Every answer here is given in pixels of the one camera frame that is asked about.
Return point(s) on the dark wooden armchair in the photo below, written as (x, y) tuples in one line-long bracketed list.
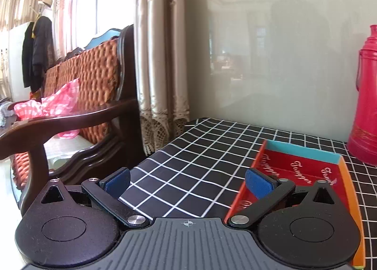
[(106, 114)]

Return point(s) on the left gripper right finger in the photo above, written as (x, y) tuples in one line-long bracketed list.
[(269, 193)]

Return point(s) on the pink plastic bag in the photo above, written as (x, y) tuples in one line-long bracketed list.
[(59, 104)]

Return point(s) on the black white checkered tablecloth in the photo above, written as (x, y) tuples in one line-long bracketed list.
[(200, 173)]

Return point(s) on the black hanging jacket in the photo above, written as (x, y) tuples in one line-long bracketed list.
[(37, 53)]

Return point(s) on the red thermos flask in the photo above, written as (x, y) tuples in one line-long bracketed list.
[(362, 139)]

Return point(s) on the straw hat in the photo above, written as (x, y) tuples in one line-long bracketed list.
[(46, 3)]

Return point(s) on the red cardboard box tray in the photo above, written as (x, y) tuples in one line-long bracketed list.
[(319, 225)]

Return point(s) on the beige curtain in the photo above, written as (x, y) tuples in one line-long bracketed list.
[(161, 71)]

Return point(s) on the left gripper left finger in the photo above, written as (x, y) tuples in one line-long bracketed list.
[(106, 193)]

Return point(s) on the orange woven seat cushion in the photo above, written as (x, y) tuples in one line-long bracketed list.
[(98, 73)]

